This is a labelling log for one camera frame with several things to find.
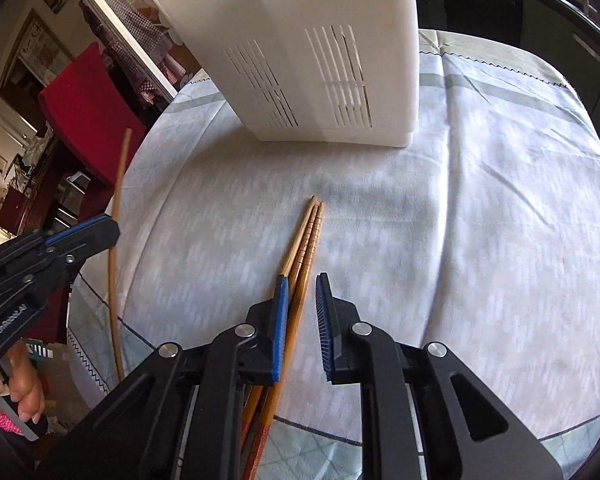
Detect red chair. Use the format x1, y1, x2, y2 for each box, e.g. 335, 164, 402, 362
37, 42, 148, 188

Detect bundle of wooden chopsticks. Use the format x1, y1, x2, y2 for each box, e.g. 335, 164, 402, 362
242, 201, 326, 480

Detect white plastic utensil holder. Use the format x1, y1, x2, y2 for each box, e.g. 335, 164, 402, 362
145, 0, 420, 148

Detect person's left forearm pink sleeve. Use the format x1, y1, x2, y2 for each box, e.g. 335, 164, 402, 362
0, 410, 25, 437

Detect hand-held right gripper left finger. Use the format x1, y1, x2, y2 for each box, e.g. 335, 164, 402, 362
35, 275, 290, 480

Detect floral sliding glass door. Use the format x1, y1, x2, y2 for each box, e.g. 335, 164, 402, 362
55, 0, 181, 101

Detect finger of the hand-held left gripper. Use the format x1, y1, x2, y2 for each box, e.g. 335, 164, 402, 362
35, 217, 121, 281
10, 214, 112, 257

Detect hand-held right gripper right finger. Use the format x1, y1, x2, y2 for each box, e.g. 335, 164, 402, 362
315, 272, 566, 480

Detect pale checked tablecloth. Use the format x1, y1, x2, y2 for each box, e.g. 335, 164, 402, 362
66, 27, 600, 480

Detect person's left hand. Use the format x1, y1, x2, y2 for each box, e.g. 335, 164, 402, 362
0, 342, 46, 423

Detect purple checked apron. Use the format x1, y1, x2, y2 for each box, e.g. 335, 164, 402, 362
80, 0, 201, 106

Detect green base cabinets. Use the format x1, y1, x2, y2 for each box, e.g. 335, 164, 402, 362
412, 0, 600, 116

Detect green plastic basket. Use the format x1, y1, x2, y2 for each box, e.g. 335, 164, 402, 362
22, 337, 71, 362

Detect framed wall painting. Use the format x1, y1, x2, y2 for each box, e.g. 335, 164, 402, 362
0, 10, 73, 106

